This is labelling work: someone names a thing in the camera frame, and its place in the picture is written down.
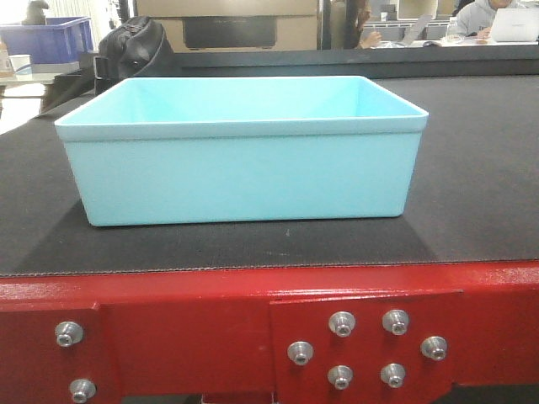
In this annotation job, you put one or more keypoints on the light blue plastic bin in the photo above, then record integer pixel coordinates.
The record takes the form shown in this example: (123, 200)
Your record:
(153, 151)

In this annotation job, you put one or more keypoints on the silver bolt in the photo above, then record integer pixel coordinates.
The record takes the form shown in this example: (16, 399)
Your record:
(393, 375)
(300, 352)
(82, 390)
(340, 377)
(396, 322)
(68, 333)
(434, 348)
(342, 323)

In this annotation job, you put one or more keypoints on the cardboard box with black panel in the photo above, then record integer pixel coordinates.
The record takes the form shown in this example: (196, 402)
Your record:
(228, 26)

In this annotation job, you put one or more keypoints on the person with long hair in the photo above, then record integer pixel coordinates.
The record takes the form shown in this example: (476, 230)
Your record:
(347, 23)

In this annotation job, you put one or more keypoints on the black bag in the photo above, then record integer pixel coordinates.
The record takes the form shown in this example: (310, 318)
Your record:
(138, 48)

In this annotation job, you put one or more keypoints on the blue crate in background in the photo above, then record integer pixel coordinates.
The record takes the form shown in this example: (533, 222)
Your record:
(59, 40)

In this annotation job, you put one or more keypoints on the person in grey hoodie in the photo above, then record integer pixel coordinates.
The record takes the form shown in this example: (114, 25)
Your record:
(476, 18)

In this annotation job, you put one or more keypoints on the white paper cup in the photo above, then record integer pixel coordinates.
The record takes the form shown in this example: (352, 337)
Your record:
(22, 65)

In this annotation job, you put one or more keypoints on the white laptop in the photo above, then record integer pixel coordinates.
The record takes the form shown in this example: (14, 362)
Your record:
(515, 25)

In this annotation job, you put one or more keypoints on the red conveyor frame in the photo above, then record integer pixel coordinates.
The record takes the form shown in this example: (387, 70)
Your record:
(224, 334)

